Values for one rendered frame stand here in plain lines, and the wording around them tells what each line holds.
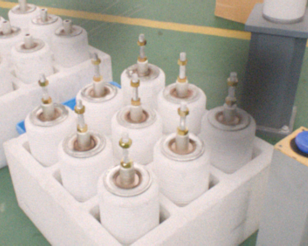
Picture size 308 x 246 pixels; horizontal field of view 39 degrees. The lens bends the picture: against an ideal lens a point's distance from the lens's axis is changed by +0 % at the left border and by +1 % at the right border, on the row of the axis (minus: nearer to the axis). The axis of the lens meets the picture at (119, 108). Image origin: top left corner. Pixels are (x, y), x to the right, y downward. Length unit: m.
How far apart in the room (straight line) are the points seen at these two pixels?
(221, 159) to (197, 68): 0.71
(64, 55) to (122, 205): 0.59
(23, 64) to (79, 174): 0.44
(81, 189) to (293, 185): 0.34
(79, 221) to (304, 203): 0.34
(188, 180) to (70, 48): 0.55
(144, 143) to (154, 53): 0.83
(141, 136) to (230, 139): 0.15
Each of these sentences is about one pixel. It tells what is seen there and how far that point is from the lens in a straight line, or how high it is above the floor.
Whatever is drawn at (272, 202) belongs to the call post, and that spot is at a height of 0.21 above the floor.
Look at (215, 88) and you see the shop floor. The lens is 1.37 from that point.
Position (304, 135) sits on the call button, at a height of 0.33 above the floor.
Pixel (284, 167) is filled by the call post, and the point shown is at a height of 0.29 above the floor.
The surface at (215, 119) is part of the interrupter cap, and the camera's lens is 0.79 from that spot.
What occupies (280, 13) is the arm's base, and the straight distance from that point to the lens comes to 1.07.
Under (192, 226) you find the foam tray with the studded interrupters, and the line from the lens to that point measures 0.73.
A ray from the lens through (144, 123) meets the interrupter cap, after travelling 0.78.
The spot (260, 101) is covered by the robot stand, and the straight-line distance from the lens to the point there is 1.15.
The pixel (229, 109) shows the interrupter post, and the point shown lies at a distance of 0.78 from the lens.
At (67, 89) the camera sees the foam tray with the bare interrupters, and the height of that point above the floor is 0.14.
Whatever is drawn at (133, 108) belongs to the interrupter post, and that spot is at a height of 0.28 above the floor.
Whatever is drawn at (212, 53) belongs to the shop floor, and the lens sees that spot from 1.58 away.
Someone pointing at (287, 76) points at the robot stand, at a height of 0.18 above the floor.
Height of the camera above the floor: 0.71
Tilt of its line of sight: 34 degrees down
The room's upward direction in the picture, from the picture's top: 4 degrees counter-clockwise
